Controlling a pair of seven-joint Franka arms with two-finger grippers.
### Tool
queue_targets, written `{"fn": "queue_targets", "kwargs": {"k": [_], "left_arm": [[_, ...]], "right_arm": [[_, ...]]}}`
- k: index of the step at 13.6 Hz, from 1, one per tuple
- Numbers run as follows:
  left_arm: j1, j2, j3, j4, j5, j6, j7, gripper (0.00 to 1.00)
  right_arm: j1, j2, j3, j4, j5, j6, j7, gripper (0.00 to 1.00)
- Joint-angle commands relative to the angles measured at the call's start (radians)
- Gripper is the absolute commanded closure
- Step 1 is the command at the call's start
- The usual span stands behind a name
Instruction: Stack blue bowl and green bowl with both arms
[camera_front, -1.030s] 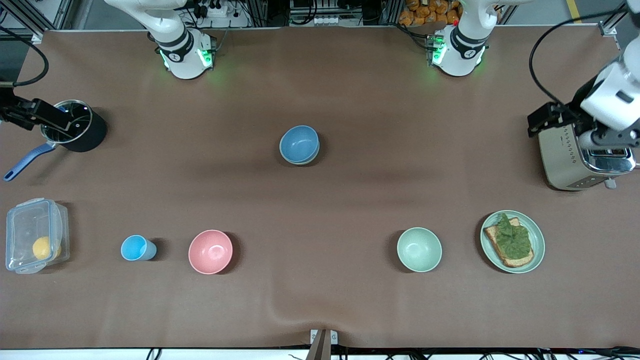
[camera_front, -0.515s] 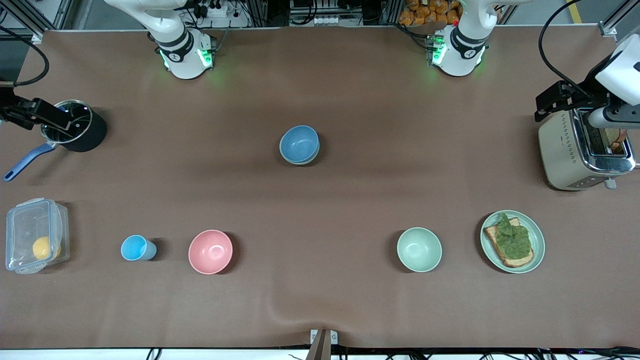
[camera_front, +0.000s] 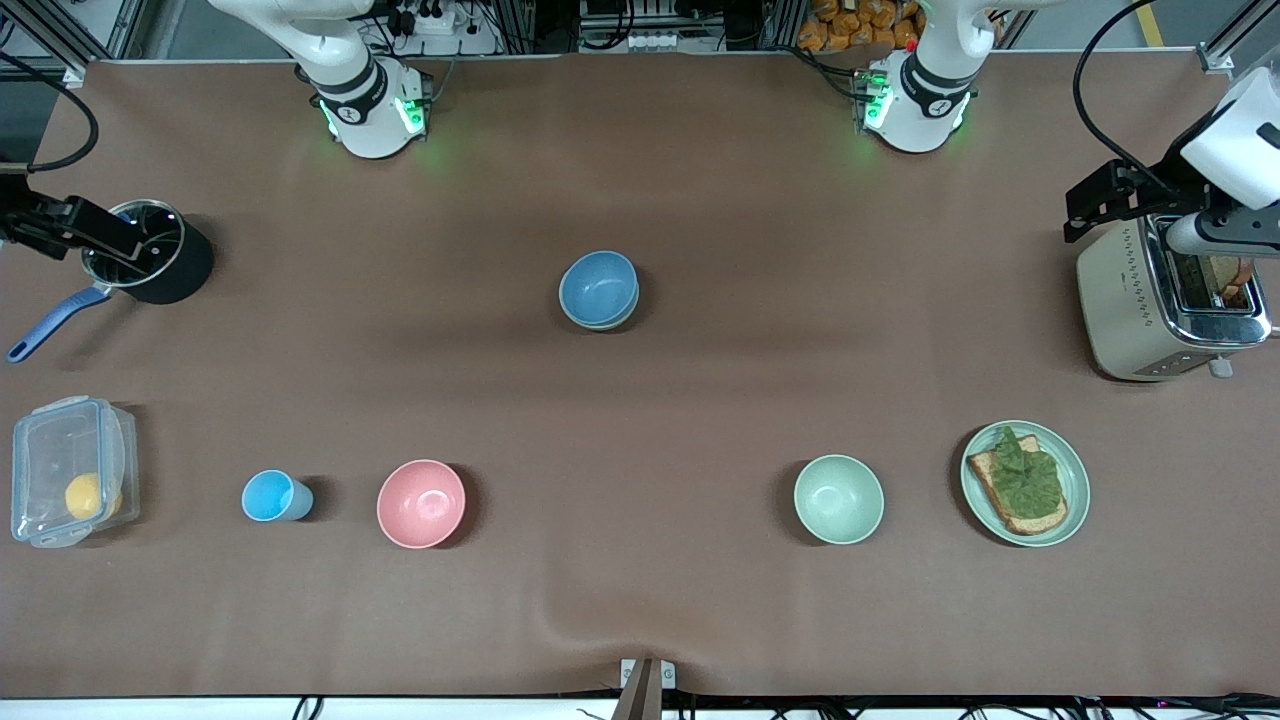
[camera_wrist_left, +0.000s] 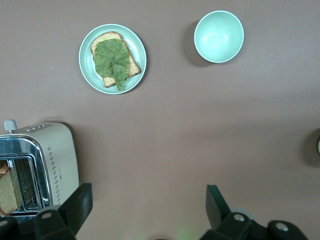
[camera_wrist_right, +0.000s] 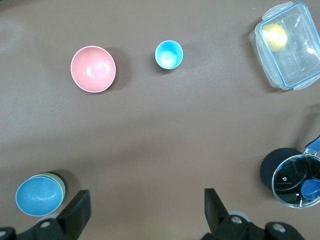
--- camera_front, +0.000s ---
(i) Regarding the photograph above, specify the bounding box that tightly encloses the blue bowl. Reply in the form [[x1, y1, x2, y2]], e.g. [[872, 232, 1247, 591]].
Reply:
[[558, 250, 640, 327]]

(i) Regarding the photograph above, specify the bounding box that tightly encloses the light green bowl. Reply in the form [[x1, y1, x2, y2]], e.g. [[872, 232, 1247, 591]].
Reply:
[[558, 275, 641, 332], [793, 454, 885, 546]]

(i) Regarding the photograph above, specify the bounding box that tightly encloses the pink bowl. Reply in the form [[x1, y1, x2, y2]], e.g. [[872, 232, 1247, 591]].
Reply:
[[376, 459, 467, 550]]

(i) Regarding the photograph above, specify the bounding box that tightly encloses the glass lid with blue knob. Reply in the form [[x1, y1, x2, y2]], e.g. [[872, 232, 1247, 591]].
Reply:
[[82, 200, 187, 289]]

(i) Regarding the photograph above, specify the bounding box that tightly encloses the cream and chrome toaster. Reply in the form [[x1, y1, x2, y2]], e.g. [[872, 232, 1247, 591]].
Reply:
[[1076, 213, 1274, 383]]

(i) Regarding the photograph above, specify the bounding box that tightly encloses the brown bread slice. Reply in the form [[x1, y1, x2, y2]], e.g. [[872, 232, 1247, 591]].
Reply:
[[1205, 255, 1255, 306]]

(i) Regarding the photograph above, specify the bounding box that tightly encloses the clear plastic lidded container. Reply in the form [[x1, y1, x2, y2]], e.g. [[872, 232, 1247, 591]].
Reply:
[[10, 395, 141, 549]]

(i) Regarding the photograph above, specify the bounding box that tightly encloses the yellow lemon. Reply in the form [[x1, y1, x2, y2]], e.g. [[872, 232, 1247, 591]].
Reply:
[[64, 472, 123, 521]]

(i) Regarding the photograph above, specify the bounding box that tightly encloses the light green plate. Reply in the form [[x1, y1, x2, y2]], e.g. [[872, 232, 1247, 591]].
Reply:
[[960, 419, 1092, 548]]

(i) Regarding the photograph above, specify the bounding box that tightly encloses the green lettuce leaf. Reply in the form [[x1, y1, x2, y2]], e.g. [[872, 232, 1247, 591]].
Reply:
[[990, 426, 1063, 519]]

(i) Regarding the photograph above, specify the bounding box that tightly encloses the light blue cup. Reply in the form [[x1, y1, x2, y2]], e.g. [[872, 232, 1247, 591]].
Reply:
[[241, 469, 315, 523]]

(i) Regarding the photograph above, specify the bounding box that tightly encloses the bag of orange snacks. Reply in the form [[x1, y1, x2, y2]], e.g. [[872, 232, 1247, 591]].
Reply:
[[797, 0, 926, 53]]

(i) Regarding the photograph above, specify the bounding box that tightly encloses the toasted bread slice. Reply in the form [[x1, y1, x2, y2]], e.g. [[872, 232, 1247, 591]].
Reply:
[[966, 433, 1069, 537]]

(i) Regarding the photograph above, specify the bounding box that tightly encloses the white power strip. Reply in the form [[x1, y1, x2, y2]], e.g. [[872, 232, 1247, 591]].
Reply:
[[395, 0, 471, 36]]

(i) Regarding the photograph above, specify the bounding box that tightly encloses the black pot with blue handle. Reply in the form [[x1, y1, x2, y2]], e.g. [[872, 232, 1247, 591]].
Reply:
[[6, 200, 215, 364]]

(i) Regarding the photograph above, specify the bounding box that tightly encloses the metal table edge bracket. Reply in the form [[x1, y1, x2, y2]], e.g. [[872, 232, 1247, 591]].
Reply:
[[612, 657, 677, 720]]

